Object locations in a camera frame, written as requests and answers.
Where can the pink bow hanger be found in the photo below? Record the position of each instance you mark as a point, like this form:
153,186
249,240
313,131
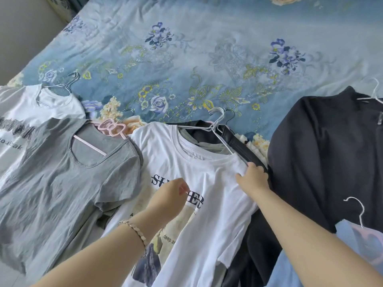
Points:
112,128

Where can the person's left forearm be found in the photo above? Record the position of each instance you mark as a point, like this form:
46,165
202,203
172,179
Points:
98,260

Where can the person's right hand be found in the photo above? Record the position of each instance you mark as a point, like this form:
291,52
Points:
254,180

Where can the blue floral curtain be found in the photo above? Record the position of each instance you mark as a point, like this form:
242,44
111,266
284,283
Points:
65,5

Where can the light blue shirt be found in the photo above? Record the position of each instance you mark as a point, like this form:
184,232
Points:
287,272

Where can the white t-shirt photo print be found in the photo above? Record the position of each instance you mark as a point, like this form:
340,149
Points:
209,221

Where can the grey t-shirt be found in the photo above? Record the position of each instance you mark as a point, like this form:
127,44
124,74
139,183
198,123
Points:
60,200

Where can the white t-shirt black print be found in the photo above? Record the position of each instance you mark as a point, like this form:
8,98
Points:
24,110

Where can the blue floral bed quilt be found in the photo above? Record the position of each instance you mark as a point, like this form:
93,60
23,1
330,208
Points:
209,56

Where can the pink plastic hanger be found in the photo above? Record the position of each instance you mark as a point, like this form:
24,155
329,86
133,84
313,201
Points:
361,216

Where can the person's right forearm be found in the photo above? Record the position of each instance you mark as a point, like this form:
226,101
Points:
314,251

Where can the person's left hand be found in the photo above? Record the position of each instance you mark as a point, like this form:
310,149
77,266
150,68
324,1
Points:
170,200

